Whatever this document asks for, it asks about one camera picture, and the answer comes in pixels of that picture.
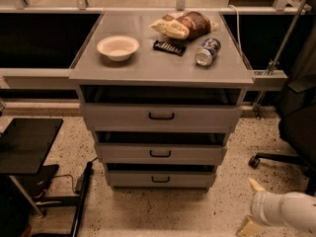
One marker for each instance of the grey bottom drawer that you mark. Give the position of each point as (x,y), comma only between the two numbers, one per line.
(160,175)

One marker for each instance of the black office chair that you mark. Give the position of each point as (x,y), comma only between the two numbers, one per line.
(297,110)

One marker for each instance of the black snack bar packet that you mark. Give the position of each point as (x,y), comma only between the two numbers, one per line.
(169,47)

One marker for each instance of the brown chip bag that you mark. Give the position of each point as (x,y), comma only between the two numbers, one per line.
(184,25)

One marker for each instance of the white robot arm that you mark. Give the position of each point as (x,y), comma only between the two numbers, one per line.
(291,210)

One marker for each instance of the blue soda can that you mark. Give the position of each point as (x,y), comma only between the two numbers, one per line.
(207,51)

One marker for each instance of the grey top drawer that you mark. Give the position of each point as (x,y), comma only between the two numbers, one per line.
(158,108)

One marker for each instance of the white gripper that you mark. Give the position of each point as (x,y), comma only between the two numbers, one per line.
(260,203)

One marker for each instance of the grey drawer cabinet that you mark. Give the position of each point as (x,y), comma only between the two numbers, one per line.
(150,67)

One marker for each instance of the grey drawer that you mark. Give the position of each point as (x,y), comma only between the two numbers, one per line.
(161,147)
(158,108)
(160,175)

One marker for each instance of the black side table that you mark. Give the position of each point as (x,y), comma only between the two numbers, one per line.
(24,145)

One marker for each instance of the white bowl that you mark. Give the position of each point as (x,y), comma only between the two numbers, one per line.
(118,48)

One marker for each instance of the grey middle drawer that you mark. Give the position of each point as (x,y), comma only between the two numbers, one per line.
(161,147)

